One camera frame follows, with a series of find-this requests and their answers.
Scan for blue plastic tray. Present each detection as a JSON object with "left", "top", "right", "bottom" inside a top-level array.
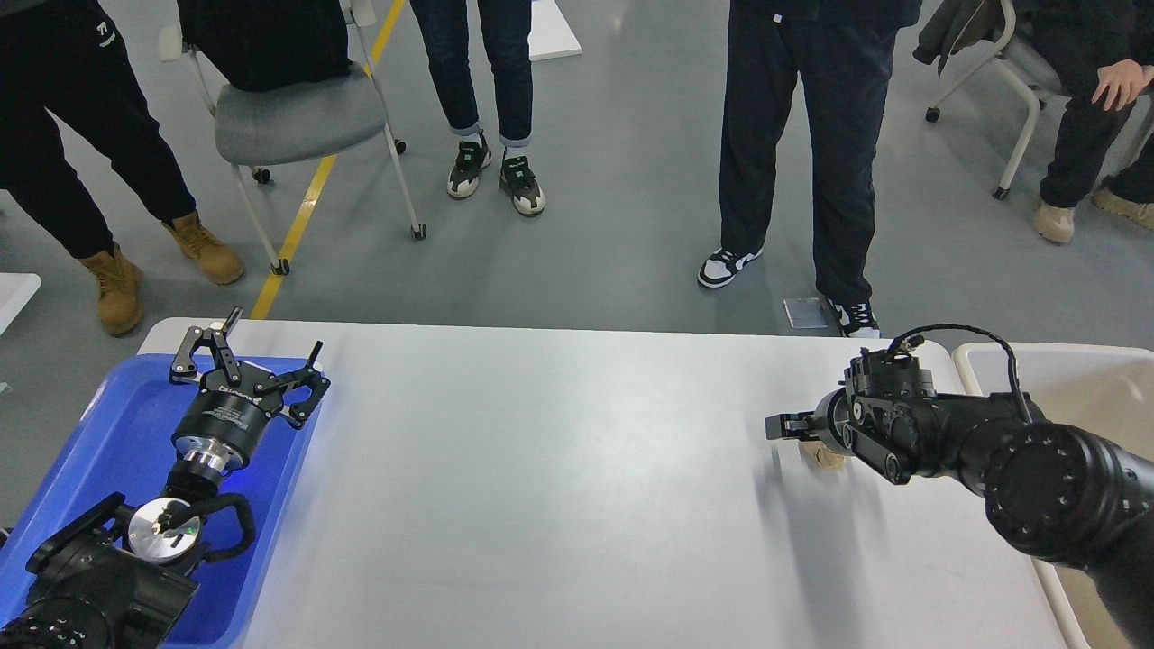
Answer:
[{"left": 1, "top": 353, "right": 315, "bottom": 648}]

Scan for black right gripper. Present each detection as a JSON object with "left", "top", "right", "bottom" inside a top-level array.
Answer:
[{"left": 765, "top": 348, "right": 957, "bottom": 485}]

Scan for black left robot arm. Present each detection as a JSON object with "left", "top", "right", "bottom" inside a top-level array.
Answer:
[{"left": 3, "top": 309, "right": 330, "bottom": 648}]

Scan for white table at left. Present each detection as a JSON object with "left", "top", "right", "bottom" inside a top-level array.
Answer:
[{"left": 0, "top": 273, "right": 42, "bottom": 335}]

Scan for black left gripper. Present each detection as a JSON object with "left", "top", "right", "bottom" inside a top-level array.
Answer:
[{"left": 168, "top": 307, "right": 331, "bottom": 471}]

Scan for person in blue jeans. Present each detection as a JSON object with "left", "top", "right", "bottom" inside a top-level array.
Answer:
[{"left": 409, "top": 0, "right": 547, "bottom": 217}]

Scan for white board on floor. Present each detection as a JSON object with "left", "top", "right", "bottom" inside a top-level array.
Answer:
[{"left": 529, "top": 1, "right": 582, "bottom": 61}]

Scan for grey seat white chair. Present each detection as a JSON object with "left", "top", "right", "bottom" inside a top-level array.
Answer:
[{"left": 159, "top": 0, "right": 428, "bottom": 277}]

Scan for seated person in black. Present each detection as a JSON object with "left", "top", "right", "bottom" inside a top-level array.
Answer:
[{"left": 1031, "top": 1, "right": 1151, "bottom": 245}]

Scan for white chair at right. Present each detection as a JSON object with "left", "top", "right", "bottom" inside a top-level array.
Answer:
[{"left": 924, "top": 1, "right": 1067, "bottom": 200}]

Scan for dark jacket on right chair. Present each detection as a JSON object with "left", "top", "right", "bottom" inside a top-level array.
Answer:
[{"left": 912, "top": 1, "right": 1004, "bottom": 75}]

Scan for person with tan boots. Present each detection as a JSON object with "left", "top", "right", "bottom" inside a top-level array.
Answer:
[{"left": 1, "top": 1, "right": 246, "bottom": 336}]

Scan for brown paper ball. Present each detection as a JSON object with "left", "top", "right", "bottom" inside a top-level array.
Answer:
[{"left": 800, "top": 440, "right": 847, "bottom": 470}]

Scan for person in black trousers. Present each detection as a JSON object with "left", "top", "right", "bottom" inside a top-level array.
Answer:
[{"left": 697, "top": 0, "right": 924, "bottom": 340}]

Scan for black jacket on chair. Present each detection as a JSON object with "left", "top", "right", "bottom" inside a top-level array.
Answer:
[{"left": 177, "top": 1, "right": 352, "bottom": 92}]

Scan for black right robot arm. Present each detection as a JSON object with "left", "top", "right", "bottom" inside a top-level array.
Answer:
[{"left": 765, "top": 335, "right": 1153, "bottom": 648}]

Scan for small clear floor plate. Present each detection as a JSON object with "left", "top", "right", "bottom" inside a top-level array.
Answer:
[{"left": 784, "top": 297, "right": 829, "bottom": 330}]

